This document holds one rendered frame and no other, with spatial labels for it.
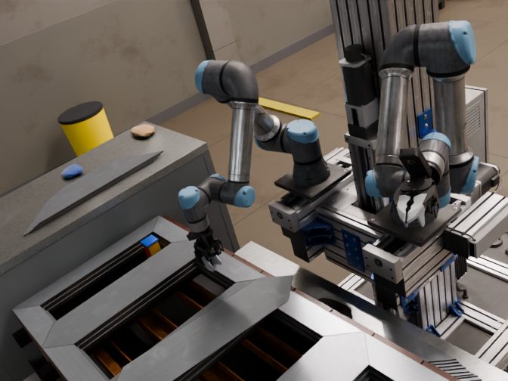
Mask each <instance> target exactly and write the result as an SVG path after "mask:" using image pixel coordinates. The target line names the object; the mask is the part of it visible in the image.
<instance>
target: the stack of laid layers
mask: <svg viewBox="0 0 508 381"><path fill-rule="evenodd" d="M150 235H153V236H155V237H156V238H158V239H159V240H158V243H159V245H160V246H161V247H163V248H165V247H166V246H168V245H169V244H170V243H171V242H169V241H168V240H166V239H164V238H163V237H161V236H160V235H158V234H156V233H155V232H152V233H150V234H148V235H147V236H146V237H144V238H142V239H141V240H139V241H138V242H137V243H135V244H133V245H132V246H130V247H129V248H127V249H125V250H124V251H122V252H121V253H120V254H118V255H117V256H115V257H113V258H112V259H110V260H109V261H107V262H105V263H104V264H102V265H101V266H100V267H98V268H96V269H95V270H93V271H92V272H90V273H89V274H87V275H85V276H84V277H83V278H81V279H80V280H78V281H76V282H75V283H73V284H72V285H70V286H69V287H67V288H66V289H65V290H63V291H61V292H60V293H58V294H57V295H56V296H53V297H52V298H50V299H49V300H48V301H46V302H44V303H43V304H41V305H40V306H41V307H42V308H43V310H44V311H45V312H46V313H47V314H48V315H49V317H50V318H51V319H52V320H53V321H54V322H55V321H56V320H55V319H54V317H53V316H52V315H51V314H50V313H51V312H53V311H54V310H55V309H57V308H59V307H60V306H62V305H63V304H64V303H66V302H68V301H69V300H71V299H72V298H73V297H75V296H77V295H78V294H80V293H81V292H82V291H84V290H86V289H87V288H89V287H90V286H91V285H93V284H94V283H96V282H98V281H99V280H100V279H102V278H103V277H105V276H107V275H108V274H109V273H111V272H112V271H114V270H116V269H117V268H118V267H120V266H121V265H123V264H125V263H126V262H127V261H129V260H130V259H132V258H134V257H135V256H136V255H138V254H139V253H141V252H143V251H144V250H145V249H144V247H143V244H142V243H141V241H142V240H144V239H145V238H147V237H149V236H150ZM198 270H199V271H201V272H202V273H204V274H205V275H206V276H208V277H210V278H212V279H213V280H214V281H216V282H217V283H220V284H221V285H222V286H223V287H225V288H227V290H225V291H224V292H223V293H222V294H221V295H219V296H218V297H217V298H215V299H214V300H212V301H211V302H210V303H209V304H208V305H206V306H205V307H204V308H202V309H201V310H200V311H198V312H197V313H196V314H195V315H194V316H192V317H191V318H189V319H188V320H187V321H185V322H184V323H183V324H182V325H181V326H179V327H178V328H177V329H175V330H174V331H172V332H171V333H170V334H169V335H168V336H166V337H165V338H164V339H162V340H161V341H160V342H162V341H163V340H165V339H167V338H168V337H170V336H171V335H172V334H174V333H176V332H177V331H179V330H180V329H181V328H183V327H185V326H187V325H188V324H189V323H191V322H192V321H194V320H196V319H197V318H198V317H200V316H201V315H203V314H205V313H206V312H208V311H209V310H211V309H212V308H214V307H215V306H217V305H218V304H220V303H221V302H223V301H225V300H226V299H227V298H229V297H230V296H232V295H234V294H235V293H236V292H238V291H239V290H241V289H243V288H244V287H246V286H247V285H249V284H250V283H252V282H253V281H254V280H246V281H241V282H234V281H232V280H231V279H229V278H228V277H226V276H224V275H223V274H221V273H219V272H218V271H210V270H208V269H207V268H205V267H204V266H203V265H202V264H200V263H199V262H198V261H197V260H196V258H194V259H193V260H191V261H190V262H188V263H187V264H186V265H184V266H183V267H182V268H180V269H178V270H177V271H176V272H175V273H173V274H172V275H170V276H169V277H167V278H166V279H165V280H163V281H162V282H161V283H159V284H157V285H156V286H155V287H154V288H152V289H151V290H149V291H148V292H146V293H145V294H144V295H143V296H141V297H139V298H138V299H136V300H135V301H134V302H133V303H131V304H130V305H128V306H127V307H125V308H124V309H123V310H121V311H120V312H118V313H117V314H115V315H114V316H112V317H111V318H110V319H109V320H107V321H105V322H104V323H103V324H102V325H100V326H99V327H97V328H96V329H94V330H93V331H91V332H90V333H89V334H88V335H86V336H84V337H83V338H82V339H80V340H79V341H78V342H76V343H75V344H74V345H75V346H76V347H77V348H78V349H79V350H80V352H81V353H83V354H84V356H85V357H86V358H87V359H88V360H89V361H90V362H91V364H92V365H93V366H94V367H95V368H96V369H97V371H98V372H99V373H100V374H101V375H102V376H103V378H105V380H106V381H117V380H118V378H119V375H120V373H121V372H120V373H118V374H117V375H115V376H114V377H113V378H112V379H111V380H109V379H108V377H107V376H106V375H105V374H104V373H103V372H102V371H101V369H100V368H99V367H98V366H97V365H96V364H95V363H94V362H93V360H92V359H90V357H89V356H88V355H87V354H86V353H85V352H86V351H88V350H89V349H90V348H91V347H93V346H94V345H96V344H97V343H99V342H100V341H101V340H102V339H104V338H105V337H107V336H108V335H110V334H111V333H112V332H113V331H115V330H116V329H118V328H119V327H121V326H122V325H123V324H124V323H126V322H127V321H129V320H130V319H132V318H133V317H134V316H135V315H137V314H138V313H140V312H141V311H143V310H144V309H145V308H146V307H148V306H149V305H151V304H152V303H153V302H155V301H156V300H158V299H159V298H160V297H161V296H163V295H165V294H166V293H167V292H168V291H170V290H171V289H173V288H174V287H176V286H177V285H178V284H180V283H181V282H182V281H183V280H185V279H186V278H188V277H190V276H191V275H192V274H193V273H194V272H196V271H198ZM15 316H16V315H15ZM16 317H17V316H16ZM269 317H272V318H273V319H275V320H276V321H278V322H280V323H281V324H283V325H284V326H286V327H288V328H289V329H291V330H292V331H294V332H295V333H297V334H299V335H300V336H301V337H303V338H305V339H307V340H308V341H309V342H311V343H312V344H314V345H315V344H316V343H317V342H318V341H319V340H320V339H321V338H322V337H323V336H321V335H320V334H318V333H316V332H314V331H313V330H311V329H310V328H308V327H307V326H305V325H304V324H301V323H300V322H298V321H297V320H295V319H294V318H292V317H290V316H289V315H288V314H285V313H284V312H282V311H281V310H279V309H278V308H277V309H276V310H274V311H273V312H272V313H270V314H269V315H267V316H266V317H264V318H262V319H261V320H260V321H259V322H257V323H256V324H254V325H253V326H251V327H250V328H249V329H247V330H246V331H244V332H243V333H241V334H240V335H239V336H237V337H236V338H234V339H232V340H231V341H230V342H228V343H227V344H226V345H224V346H222V347H221V348H220V349H218V350H217V351H216V352H214V353H212V354H211V355H210V356H208V357H207V358H205V359H204V360H202V361H201V362H200V363H198V364H197V365H195V366H194V367H192V368H191V369H189V370H188V371H187V372H185V373H183V374H182V375H180V376H179V377H178V378H177V379H175V380H173V381H195V380H196V379H197V378H198V377H200V376H201V375H202V374H203V373H205V372H206V371H207V370H208V369H209V368H210V367H211V366H212V365H214V364H215V363H216V362H217V361H219V360H220V359H221V358H222V357H224V356H225V355H226V354H227V353H228V352H229V351H230V350H231V349H233V348H234V347H235V346H236V345H237V344H239V343H240V342H241V341H242V340H244V339H245V338H246V337H247V336H248V335H249V334H251V332H253V331H254V330H255V329H256V328H258V327H259V326H260V325H261V324H263V323H264V322H265V321H266V320H267V319H269ZM17 319H18V320H19V322H21V321H20V319H19V318H18V317H17ZM21 323H22V322H21ZM22 325H23V324H22ZM23 326H24V325H23ZM24 328H25V326H24ZM25 329H26V330H27V332H28V333H29V334H30V335H31V333H30V332H29V331H28V329H27V328H25ZM31 337H32V338H33V336H32V335H31ZM33 339H34V338H33ZM34 340H35V339H34ZM35 341H36V340H35ZM160 342H158V343H157V344H159V343H160ZM36 343H37V341H36ZM37 344H38V343H37ZM157 344H156V345H157ZM38 345H39V344H38ZM39 347H40V348H41V350H42V351H43V352H44V353H45V351H44V350H43V349H42V347H41V346H40V345H39ZM153 347H154V346H153ZM153 347H152V348H153ZM45 354H46V353H45ZM46 355H47V354H46ZM47 357H48V355H47ZM48 358H49V357H48ZM49 360H50V361H51V362H52V364H53V365H54V366H55V367H56V365H55V364H54V362H53V361H52V360H51V359H50V358H49ZM56 368H57V367H56ZM57 370H58V371H59V369H58V368H57ZM59 372H60V371H59ZM60 374H61V375H62V376H63V377H64V379H65V380H66V381H67V379H66V378H65V376H64V375H63V374H62V373H61V372H60ZM353 381H394V380H393V379H390V378H389V377H387V376H386V375H384V374H383V373H380V372H379V371H378V370H376V369H374V368H373V367H371V366H370V365H368V366H367V367H366V368H365V369H364V370H363V371H362V372H361V373H360V374H359V375H358V376H357V377H356V378H355V379H354V380H353Z"/></svg>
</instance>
